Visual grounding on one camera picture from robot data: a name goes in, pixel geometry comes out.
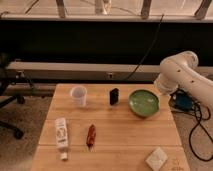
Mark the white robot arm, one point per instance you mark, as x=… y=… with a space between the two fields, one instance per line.
x=179 y=71

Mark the black upright eraser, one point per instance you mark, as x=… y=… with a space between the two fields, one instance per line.
x=114 y=96

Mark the white plastic cup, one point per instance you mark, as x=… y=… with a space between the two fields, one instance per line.
x=78 y=95

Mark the green ceramic bowl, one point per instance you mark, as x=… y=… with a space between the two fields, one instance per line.
x=143 y=103

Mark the red-brown snack wrapper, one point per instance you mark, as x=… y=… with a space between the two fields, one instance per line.
x=91 y=136

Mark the white tube with cap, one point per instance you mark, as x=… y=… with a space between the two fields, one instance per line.
x=62 y=137

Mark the blue device on floor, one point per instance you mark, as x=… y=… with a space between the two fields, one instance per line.
x=183 y=102

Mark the white square sponge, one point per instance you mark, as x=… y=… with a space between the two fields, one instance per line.
x=156 y=159

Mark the black office chair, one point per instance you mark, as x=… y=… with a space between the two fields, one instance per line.
x=4 y=62

